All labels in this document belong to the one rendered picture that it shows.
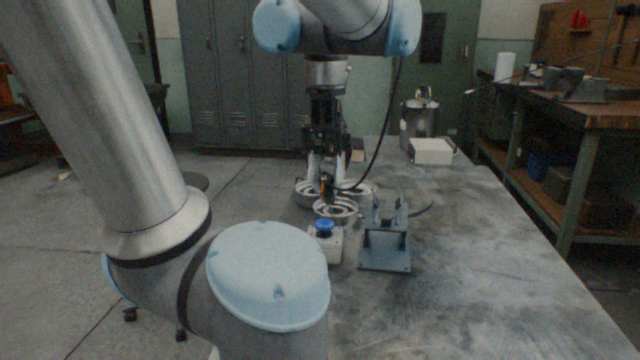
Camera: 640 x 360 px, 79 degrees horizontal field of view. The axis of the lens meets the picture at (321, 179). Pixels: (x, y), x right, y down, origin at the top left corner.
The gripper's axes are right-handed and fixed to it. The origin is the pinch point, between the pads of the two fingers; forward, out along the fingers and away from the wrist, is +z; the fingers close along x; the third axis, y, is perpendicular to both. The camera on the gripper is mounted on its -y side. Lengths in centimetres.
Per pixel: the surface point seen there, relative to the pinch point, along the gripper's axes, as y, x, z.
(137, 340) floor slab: -41, -87, 93
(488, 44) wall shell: -340, 101, -14
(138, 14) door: -323, -248, -41
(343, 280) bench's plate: 12.0, 5.0, 13.2
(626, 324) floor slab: -87, 121, 93
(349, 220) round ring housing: -6.4, 4.1, 10.5
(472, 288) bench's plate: 10.5, 27.7, 13.1
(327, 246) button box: 7.4, 1.3, 9.2
